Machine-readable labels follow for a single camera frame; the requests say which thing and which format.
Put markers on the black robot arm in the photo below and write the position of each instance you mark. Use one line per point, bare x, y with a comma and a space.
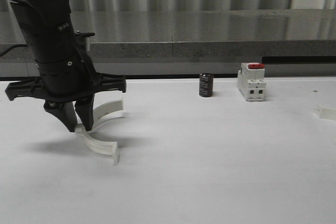
47, 28

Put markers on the white half-ring pipe clamp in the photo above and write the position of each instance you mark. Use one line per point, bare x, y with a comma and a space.
326, 113
98, 146

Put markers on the black cylindrical capacitor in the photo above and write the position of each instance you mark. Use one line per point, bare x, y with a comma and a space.
206, 85

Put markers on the grey stone shelf ledge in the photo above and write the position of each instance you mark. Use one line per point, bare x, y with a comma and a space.
271, 36

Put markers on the white circuit breaker red switch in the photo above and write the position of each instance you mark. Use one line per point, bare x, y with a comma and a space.
250, 81

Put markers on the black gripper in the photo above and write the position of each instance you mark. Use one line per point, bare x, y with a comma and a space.
70, 79

